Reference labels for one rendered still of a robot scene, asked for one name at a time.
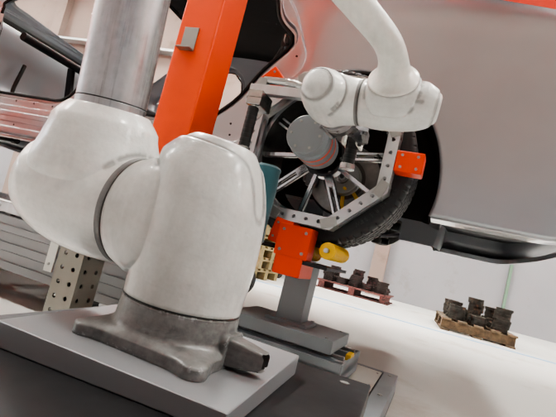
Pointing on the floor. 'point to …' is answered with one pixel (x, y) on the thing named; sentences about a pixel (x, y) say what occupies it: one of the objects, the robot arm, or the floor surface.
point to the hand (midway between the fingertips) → (352, 141)
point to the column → (73, 281)
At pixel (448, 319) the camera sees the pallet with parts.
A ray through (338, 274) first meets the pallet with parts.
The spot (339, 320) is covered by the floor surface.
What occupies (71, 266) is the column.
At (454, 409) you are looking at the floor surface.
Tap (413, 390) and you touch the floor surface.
